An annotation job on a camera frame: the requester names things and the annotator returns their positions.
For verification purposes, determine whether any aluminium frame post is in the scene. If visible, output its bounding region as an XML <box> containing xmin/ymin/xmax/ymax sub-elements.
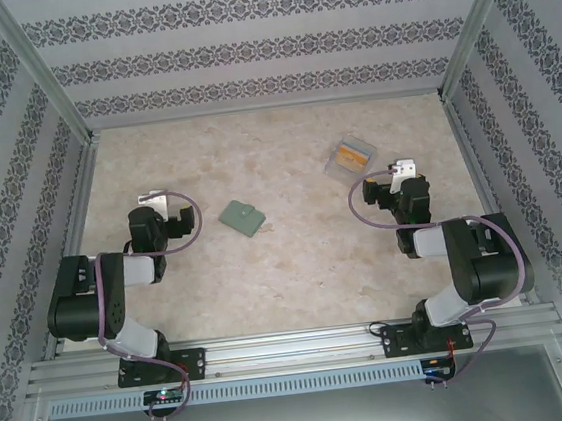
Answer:
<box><xmin>0</xmin><ymin>0</ymin><xmax>102</xmax><ymax>154</ymax></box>
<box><xmin>427</xmin><ymin>0</ymin><xmax>536</xmax><ymax>104</ymax></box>

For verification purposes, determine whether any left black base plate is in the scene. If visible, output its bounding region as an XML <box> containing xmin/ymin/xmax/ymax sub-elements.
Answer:
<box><xmin>114</xmin><ymin>346</ymin><xmax>210</xmax><ymax>389</ymax></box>

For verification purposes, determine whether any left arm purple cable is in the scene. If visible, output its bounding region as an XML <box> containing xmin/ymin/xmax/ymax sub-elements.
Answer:
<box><xmin>81</xmin><ymin>187</ymin><xmax>227</xmax><ymax>421</ymax></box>

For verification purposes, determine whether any green card holder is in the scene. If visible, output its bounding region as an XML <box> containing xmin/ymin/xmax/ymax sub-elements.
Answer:
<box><xmin>217</xmin><ymin>196</ymin><xmax>271</xmax><ymax>243</ymax></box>

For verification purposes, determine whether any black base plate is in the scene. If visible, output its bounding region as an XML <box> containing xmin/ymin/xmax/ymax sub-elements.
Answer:
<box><xmin>379</xmin><ymin>315</ymin><xmax>476</xmax><ymax>361</ymax></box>
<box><xmin>114</xmin><ymin>346</ymin><xmax>210</xmax><ymax>389</ymax></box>

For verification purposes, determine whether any right controller board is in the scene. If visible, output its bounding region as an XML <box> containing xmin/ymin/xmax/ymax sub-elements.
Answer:
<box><xmin>421</xmin><ymin>355</ymin><xmax>458</xmax><ymax>382</ymax></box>

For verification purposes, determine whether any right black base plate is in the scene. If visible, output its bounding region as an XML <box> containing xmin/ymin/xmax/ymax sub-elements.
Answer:
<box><xmin>379</xmin><ymin>315</ymin><xmax>476</xmax><ymax>361</ymax></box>

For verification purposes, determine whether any controller board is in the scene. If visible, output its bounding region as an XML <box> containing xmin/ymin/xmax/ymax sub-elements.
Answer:
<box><xmin>141</xmin><ymin>385</ymin><xmax>190</xmax><ymax>410</ymax></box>
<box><xmin>421</xmin><ymin>355</ymin><xmax>458</xmax><ymax>382</ymax></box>

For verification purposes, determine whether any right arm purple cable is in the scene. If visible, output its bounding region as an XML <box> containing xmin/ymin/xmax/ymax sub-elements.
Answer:
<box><xmin>345</xmin><ymin>155</ymin><xmax>537</xmax><ymax>396</ymax></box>

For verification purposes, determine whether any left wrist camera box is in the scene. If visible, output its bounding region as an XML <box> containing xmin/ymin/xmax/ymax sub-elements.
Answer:
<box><xmin>136</xmin><ymin>187</ymin><xmax>171</xmax><ymax>224</ymax></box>

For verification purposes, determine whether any orange card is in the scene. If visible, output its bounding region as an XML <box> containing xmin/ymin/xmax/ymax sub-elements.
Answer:
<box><xmin>333</xmin><ymin>143</ymin><xmax>372</xmax><ymax>175</ymax></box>

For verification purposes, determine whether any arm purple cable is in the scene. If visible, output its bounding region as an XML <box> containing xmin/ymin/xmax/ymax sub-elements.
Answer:
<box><xmin>345</xmin><ymin>155</ymin><xmax>537</xmax><ymax>396</ymax></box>
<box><xmin>81</xmin><ymin>187</ymin><xmax>227</xmax><ymax>421</ymax></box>

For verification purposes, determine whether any clear plastic card box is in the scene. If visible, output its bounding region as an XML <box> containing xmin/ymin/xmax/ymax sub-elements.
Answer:
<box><xmin>321</xmin><ymin>133</ymin><xmax>382</xmax><ymax>184</ymax></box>

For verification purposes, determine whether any left controller board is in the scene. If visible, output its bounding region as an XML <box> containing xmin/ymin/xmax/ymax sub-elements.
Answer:
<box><xmin>141</xmin><ymin>385</ymin><xmax>190</xmax><ymax>410</ymax></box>

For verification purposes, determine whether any grey metal panel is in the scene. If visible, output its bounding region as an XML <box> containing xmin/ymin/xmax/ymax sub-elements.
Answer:
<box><xmin>26</xmin><ymin>336</ymin><xmax>562</xmax><ymax>421</ymax></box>

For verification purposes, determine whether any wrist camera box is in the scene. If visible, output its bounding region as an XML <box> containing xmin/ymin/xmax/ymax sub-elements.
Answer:
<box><xmin>136</xmin><ymin>187</ymin><xmax>171</xmax><ymax>224</ymax></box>
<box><xmin>388</xmin><ymin>156</ymin><xmax>420</xmax><ymax>194</ymax></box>

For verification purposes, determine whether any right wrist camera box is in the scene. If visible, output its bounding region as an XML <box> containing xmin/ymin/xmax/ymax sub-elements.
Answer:
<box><xmin>388</xmin><ymin>156</ymin><xmax>420</xmax><ymax>194</ymax></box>

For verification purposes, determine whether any aluminium side rail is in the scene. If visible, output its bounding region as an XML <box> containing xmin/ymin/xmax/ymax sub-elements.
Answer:
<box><xmin>442</xmin><ymin>87</ymin><xmax>541</xmax><ymax>312</ymax></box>
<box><xmin>19</xmin><ymin>131</ymin><xmax>124</xmax><ymax>362</ymax></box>

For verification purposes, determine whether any aluminium back rail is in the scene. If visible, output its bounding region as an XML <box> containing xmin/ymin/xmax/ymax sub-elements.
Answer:
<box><xmin>85</xmin><ymin>83</ymin><xmax>446</xmax><ymax>134</ymax></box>

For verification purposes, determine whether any aluminium mounting rail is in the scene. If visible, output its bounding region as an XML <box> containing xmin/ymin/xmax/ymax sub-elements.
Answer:
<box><xmin>22</xmin><ymin>304</ymin><xmax>562</xmax><ymax>399</ymax></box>

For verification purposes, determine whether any grey slotted cable duct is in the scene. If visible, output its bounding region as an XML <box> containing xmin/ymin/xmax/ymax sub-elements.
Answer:
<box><xmin>46</xmin><ymin>359</ymin><xmax>427</xmax><ymax>421</ymax></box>

